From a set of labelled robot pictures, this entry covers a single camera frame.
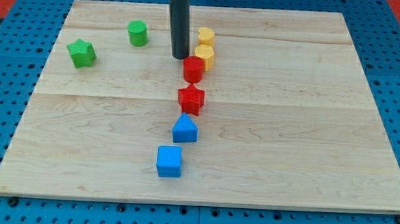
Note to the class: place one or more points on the red cylinder block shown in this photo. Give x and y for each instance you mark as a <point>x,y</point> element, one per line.
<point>193,68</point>

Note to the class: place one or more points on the yellow hexagon block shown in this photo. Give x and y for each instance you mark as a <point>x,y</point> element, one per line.
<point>206,53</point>

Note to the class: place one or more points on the red star block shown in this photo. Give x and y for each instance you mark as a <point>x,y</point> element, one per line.
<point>191,99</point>

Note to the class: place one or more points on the green star block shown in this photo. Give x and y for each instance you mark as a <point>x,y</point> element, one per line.
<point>82,53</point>

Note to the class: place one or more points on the yellow crescent block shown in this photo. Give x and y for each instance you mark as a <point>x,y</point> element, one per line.
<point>206,36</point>

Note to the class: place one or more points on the blue cube block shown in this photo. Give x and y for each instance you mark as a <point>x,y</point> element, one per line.
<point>169,161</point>

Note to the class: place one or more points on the blue triangle block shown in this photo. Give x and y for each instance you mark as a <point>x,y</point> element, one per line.
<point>184,130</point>

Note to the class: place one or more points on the green cylinder block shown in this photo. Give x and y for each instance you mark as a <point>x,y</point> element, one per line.
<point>137,31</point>

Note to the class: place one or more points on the wooden board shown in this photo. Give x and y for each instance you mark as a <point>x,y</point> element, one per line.
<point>289,121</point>

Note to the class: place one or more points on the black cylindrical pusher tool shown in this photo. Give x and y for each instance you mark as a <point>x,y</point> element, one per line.
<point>180,23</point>

